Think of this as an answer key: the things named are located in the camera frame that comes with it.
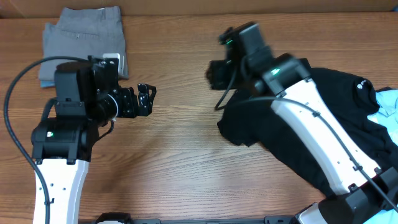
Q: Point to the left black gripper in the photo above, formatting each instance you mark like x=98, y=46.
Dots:
x=130, y=109

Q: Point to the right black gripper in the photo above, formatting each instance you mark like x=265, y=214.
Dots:
x=219, y=71

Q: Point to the black t-shirt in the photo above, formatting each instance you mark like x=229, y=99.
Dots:
x=314, y=120

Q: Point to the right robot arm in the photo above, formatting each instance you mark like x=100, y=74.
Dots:
x=361, y=202

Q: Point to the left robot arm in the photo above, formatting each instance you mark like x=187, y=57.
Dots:
x=88, y=96

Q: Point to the folded grey shorts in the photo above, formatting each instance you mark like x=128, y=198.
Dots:
x=80, y=33

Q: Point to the folded light blue garment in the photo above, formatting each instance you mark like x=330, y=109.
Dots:
x=47, y=83

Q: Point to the light blue t-shirt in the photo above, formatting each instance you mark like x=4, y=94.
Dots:
x=386, y=116

